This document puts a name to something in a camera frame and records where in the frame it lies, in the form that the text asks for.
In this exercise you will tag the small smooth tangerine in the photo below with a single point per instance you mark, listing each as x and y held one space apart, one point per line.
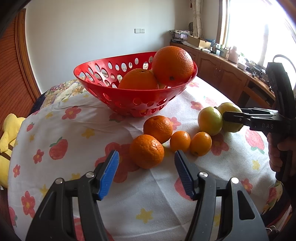
201 144
180 140

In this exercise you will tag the mandarin with rough skin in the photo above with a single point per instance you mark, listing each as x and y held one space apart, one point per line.
159 127

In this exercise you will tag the fruit print white cloth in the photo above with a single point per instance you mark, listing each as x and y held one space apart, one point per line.
70 137

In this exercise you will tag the wooden sideboard cabinet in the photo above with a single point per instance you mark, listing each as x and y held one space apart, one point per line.
238 85

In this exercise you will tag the large orange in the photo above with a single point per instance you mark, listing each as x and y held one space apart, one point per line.
139 79
172 66

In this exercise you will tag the white wall switch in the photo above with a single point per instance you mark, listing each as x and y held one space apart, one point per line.
139 31

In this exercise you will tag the cardboard box on cabinet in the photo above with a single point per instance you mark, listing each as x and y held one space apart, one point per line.
199 42

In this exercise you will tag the wooden window frame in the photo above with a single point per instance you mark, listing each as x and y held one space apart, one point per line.
223 22

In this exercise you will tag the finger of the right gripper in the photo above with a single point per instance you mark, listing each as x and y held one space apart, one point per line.
259 111
266 124

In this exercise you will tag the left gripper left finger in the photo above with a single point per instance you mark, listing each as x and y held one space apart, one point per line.
54 217

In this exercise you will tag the green-yellow apple back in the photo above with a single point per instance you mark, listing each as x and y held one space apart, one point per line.
210 120

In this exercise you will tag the red perforated plastic basket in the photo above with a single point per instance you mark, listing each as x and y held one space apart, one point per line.
101 78

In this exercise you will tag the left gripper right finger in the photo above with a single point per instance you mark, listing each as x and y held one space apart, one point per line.
240 219

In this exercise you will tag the wooden louvered wardrobe door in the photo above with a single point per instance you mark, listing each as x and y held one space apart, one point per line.
19 89

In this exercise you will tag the floral bed quilt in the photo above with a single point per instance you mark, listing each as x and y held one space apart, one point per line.
57 93

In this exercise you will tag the yellow plush toy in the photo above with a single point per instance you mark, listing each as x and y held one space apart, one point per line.
10 128

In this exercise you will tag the person's right hand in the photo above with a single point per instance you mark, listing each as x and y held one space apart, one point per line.
289 144

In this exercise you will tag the yellow pear-like fruit back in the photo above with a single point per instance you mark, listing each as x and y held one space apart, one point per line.
228 124

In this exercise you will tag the pink white bottle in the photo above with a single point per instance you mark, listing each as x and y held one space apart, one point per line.
233 55

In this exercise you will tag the patterned window curtain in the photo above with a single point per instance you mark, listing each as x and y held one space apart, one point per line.
197 6

